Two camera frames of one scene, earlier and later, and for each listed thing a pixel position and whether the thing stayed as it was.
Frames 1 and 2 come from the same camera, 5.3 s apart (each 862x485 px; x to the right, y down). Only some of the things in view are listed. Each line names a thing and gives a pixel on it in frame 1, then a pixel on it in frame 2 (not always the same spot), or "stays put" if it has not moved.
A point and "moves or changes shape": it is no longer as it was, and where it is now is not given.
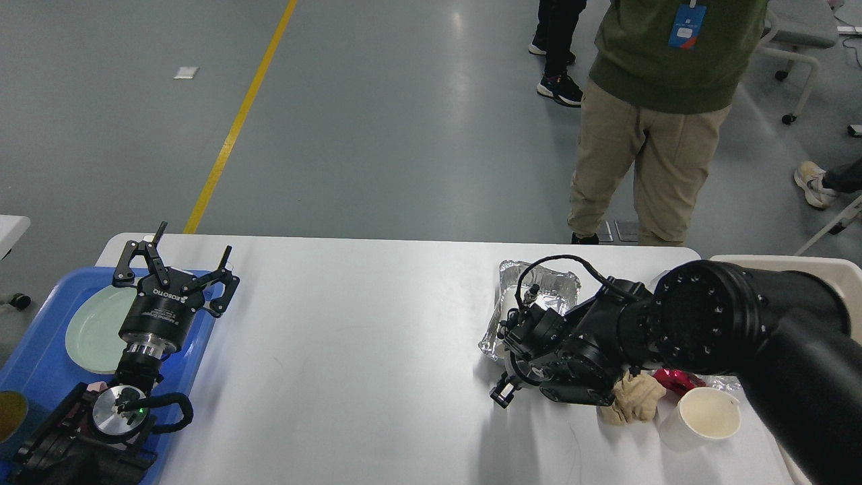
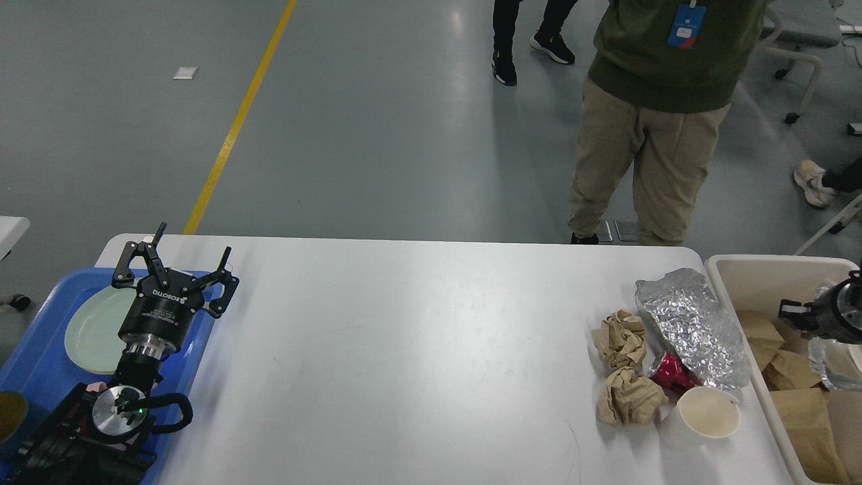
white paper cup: [509, 302] moves or changes shape
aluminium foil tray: [557, 289] moves or changes shape
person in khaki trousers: [662, 77] stays put
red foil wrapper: [679, 382] stays put
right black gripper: [502, 394] → [837, 310]
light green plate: [92, 337] stays put
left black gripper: [163, 314] stays put
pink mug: [97, 386] stays put
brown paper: [634, 399] stays put
